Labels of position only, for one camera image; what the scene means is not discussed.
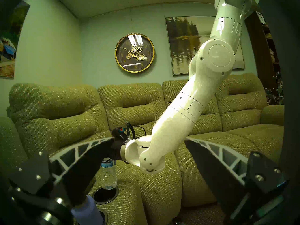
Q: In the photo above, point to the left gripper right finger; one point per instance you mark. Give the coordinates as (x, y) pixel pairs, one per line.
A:
(211, 170)

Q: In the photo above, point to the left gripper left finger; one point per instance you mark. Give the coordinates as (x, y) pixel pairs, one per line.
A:
(79, 166)

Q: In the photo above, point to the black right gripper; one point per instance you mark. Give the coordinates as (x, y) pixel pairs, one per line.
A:
(118, 147)

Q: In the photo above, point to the clear plastic water bottle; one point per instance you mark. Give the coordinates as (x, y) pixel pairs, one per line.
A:
(109, 175)

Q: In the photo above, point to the purple insulated bottle black lid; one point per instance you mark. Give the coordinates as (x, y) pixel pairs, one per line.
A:
(88, 212)

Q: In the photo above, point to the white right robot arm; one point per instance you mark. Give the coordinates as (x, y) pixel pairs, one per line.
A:
(187, 109)

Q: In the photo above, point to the black round cup holder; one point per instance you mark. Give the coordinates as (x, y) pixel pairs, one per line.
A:
(105, 196)
(105, 217)

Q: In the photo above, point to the olive fabric sectional sofa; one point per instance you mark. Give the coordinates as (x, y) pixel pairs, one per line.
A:
(58, 114)

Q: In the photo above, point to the dried plant branches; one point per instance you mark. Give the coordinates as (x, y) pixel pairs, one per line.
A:
(275, 93)

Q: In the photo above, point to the dark wooden shelf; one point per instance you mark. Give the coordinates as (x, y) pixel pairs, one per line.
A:
(260, 53)

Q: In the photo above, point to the round gold-rimmed wall clock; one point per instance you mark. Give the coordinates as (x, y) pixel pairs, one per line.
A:
(134, 53)

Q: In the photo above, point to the lake forest wall painting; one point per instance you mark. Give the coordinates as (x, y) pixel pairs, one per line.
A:
(182, 44)

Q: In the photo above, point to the colourful boats wall painting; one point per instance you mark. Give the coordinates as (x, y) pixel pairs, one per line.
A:
(9, 51)

